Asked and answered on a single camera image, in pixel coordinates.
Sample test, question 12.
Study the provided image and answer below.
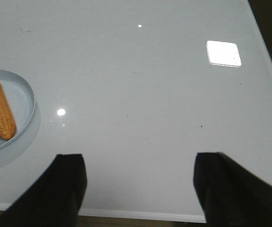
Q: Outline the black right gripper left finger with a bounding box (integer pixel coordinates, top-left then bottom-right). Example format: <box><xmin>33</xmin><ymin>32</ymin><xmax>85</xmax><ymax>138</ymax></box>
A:
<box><xmin>0</xmin><ymin>154</ymin><xmax>87</xmax><ymax>227</ymax></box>

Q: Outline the light blue plate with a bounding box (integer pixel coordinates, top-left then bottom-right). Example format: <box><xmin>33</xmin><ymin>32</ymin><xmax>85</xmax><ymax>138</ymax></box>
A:
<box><xmin>0</xmin><ymin>70</ymin><xmax>35</xmax><ymax>149</ymax></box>

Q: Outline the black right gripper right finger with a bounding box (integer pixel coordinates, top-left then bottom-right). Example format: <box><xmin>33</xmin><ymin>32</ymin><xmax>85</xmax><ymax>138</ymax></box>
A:
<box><xmin>193</xmin><ymin>152</ymin><xmax>272</xmax><ymax>227</ymax></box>

